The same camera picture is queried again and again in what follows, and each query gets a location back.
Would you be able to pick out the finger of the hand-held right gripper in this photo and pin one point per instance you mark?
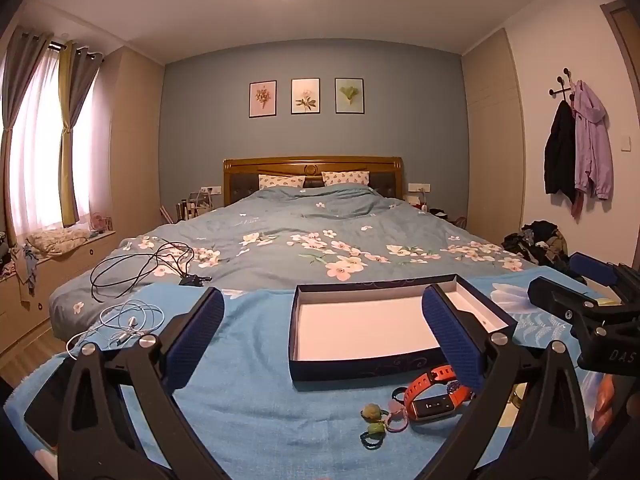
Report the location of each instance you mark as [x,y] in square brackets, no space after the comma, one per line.
[592,266]
[555,296]

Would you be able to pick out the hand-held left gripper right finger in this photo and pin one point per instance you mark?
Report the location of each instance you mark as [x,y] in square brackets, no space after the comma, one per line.
[452,335]

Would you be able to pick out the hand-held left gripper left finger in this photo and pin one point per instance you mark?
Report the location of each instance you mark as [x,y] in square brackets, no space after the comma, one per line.
[195,340]

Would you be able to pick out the orange smart watch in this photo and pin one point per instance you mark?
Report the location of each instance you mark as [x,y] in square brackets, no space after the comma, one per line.
[432,405]

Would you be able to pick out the dark blue shallow box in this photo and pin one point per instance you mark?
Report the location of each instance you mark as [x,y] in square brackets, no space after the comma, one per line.
[360,330]

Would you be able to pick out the person's right hand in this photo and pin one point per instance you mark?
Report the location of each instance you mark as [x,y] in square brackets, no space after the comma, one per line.
[607,400]

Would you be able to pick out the pile of dark clothes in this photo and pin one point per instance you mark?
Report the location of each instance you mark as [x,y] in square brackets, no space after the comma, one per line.
[537,245]

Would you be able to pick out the dark red scarf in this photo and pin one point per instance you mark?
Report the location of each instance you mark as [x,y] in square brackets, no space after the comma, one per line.
[577,205]

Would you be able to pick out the light blue blanket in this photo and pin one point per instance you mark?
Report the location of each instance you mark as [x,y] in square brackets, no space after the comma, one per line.
[250,385]

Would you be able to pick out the black jacket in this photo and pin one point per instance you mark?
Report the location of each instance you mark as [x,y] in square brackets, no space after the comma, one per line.
[559,155]

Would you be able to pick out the purple jacket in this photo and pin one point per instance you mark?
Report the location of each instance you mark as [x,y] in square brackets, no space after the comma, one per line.
[592,150]

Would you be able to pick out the row of cosmetic bottles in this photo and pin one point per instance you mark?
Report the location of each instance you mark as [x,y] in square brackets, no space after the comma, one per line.
[192,207]

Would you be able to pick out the grey-blue floral duvet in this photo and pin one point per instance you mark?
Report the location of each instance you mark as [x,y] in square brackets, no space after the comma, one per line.
[280,220]

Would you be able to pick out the window bench with drawers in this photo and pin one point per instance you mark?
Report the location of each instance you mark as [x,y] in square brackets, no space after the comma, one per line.
[65,270]

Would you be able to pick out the small pink fan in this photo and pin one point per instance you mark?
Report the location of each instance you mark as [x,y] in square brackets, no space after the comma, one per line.
[98,222]

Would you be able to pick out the dark smartphone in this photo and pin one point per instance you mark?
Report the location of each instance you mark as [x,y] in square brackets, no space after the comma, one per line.
[47,405]

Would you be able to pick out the folded cream blanket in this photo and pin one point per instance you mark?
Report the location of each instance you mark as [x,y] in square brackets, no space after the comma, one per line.
[55,240]

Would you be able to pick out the wooden bed headboard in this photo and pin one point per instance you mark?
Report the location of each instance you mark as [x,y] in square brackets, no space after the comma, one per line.
[250,166]

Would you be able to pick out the hanging blue cloth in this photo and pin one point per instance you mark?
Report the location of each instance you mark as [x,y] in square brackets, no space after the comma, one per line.
[27,265]

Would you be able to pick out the brown door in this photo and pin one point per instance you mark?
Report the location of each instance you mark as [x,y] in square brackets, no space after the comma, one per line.
[625,35]

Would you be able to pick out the sheer white curtain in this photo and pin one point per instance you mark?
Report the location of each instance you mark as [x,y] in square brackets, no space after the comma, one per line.
[40,160]

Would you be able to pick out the pink framed flower picture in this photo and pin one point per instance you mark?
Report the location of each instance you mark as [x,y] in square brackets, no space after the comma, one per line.
[263,99]

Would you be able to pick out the green framed leaf picture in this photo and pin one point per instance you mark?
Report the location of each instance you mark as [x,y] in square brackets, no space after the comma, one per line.
[349,95]

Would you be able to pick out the yellow and grey curtain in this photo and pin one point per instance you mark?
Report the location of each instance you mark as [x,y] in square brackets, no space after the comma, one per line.
[70,110]

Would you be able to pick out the white framed flower picture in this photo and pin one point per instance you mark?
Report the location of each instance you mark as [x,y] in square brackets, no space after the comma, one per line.
[305,96]

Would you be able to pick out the white light switch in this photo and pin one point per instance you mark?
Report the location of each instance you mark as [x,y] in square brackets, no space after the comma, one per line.
[624,143]

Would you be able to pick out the white wall socket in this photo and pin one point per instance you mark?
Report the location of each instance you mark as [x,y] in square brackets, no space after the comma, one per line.
[211,191]
[417,187]

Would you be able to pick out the black wall coat rack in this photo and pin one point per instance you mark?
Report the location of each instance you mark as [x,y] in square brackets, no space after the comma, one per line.
[565,87]

